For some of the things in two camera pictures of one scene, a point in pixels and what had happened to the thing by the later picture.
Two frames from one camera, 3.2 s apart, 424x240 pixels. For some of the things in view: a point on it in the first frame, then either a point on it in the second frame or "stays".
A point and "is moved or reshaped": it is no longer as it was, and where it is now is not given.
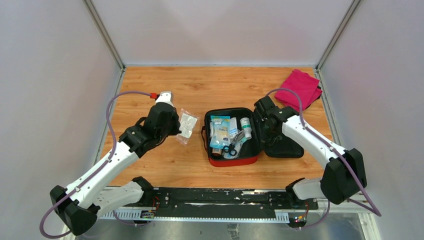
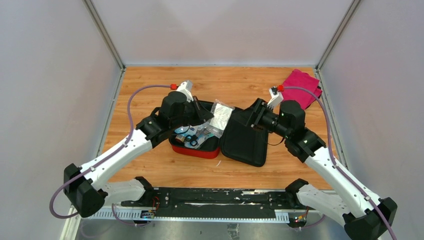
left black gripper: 176,129 -> 201,113
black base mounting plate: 226,201 stays
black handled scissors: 231,148 -> 192,139
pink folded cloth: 307,86 stays
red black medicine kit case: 234,137 is moved or reshaped
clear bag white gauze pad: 188,121 -> 222,113
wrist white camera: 165,96 -> 186,87
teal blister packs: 220,135 -> 186,130
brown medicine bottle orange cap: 216,153 -> 180,138
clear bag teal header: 234,148 -> 206,131
